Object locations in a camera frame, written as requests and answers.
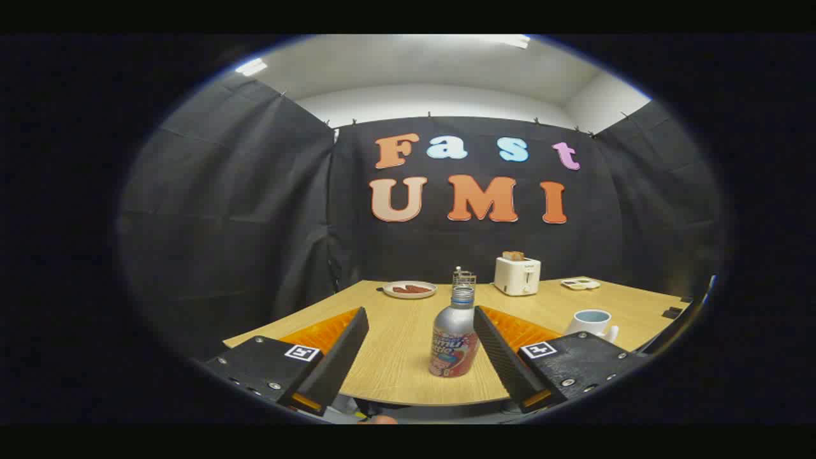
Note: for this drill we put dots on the small black table clamp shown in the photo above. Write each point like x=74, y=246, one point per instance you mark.
x=672, y=312

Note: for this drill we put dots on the white toaster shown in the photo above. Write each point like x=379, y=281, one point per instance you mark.
x=516, y=275

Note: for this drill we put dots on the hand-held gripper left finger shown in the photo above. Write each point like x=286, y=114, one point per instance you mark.
x=336, y=364

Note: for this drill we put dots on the ceiling light panel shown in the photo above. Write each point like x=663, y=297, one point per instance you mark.
x=251, y=66

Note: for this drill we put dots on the red sausage pieces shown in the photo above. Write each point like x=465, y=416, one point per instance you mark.
x=411, y=289

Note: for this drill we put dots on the silver juice bottle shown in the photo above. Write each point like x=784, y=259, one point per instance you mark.
x=453, y=328

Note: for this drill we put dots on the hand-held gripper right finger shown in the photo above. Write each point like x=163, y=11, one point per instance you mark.
x=503, y=364

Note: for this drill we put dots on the brown toast slice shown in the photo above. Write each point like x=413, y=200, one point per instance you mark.
x=513, y=255

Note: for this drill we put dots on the wooden table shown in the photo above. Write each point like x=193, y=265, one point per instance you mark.
x=395, y=357

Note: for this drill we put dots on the white cup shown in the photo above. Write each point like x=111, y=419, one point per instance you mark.
x=590, y=324

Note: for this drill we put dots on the black backdrop cloth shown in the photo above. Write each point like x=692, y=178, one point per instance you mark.
x=255, y=210

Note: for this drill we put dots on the white divided tray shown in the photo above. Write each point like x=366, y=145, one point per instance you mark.
x=580, y=284

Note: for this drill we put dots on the white plate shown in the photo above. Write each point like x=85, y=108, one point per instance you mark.
x=409, y=295

